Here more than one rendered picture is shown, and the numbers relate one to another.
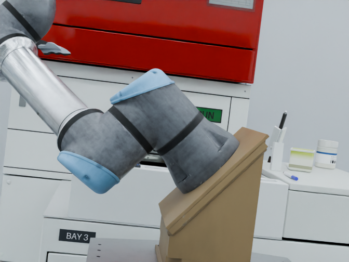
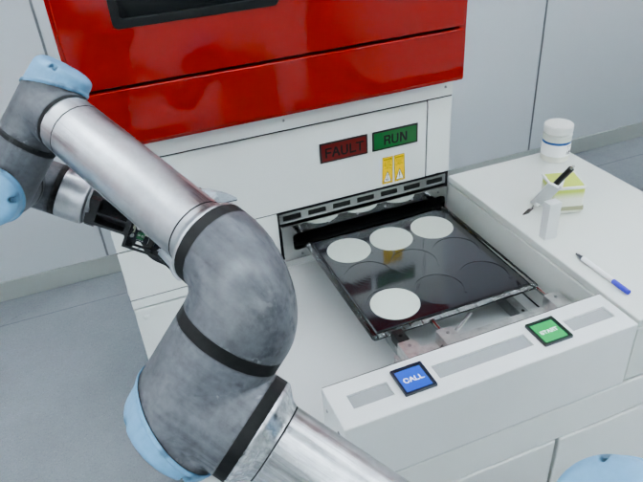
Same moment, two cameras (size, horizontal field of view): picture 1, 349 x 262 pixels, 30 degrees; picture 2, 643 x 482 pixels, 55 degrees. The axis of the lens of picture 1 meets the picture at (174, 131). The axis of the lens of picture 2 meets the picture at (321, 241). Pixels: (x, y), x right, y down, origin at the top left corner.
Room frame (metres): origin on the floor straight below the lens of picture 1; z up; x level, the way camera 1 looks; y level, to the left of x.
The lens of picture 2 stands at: (1.01, 0.39, 1.69)
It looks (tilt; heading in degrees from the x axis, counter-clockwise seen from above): 33 degrees down; 347
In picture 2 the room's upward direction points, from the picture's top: 4 degrees counter-clockwise
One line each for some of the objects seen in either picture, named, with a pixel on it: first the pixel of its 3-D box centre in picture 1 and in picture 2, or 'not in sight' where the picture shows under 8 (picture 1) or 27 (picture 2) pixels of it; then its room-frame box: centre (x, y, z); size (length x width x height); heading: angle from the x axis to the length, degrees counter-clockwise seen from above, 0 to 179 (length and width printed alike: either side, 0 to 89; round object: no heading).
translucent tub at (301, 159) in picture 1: (301, 159); (562, 192); (2.05, -0.41, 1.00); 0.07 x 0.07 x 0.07; 77
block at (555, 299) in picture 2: not in sight; (563, 309); (1.80, -0.27, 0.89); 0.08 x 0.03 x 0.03; 6
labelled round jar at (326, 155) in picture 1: (326, 154); (556, 141); (2.26, -0.54, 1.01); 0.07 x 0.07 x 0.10
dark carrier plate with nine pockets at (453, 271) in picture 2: not in sight; (413, 262); (2.05, -0.06, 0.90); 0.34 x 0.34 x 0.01; 6
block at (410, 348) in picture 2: not in sight; (415, 360); (1.77, 0.06, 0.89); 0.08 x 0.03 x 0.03; 6
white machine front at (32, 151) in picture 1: (128, 128); (292, 190); (2.25, 0.16, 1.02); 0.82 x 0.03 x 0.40; 96
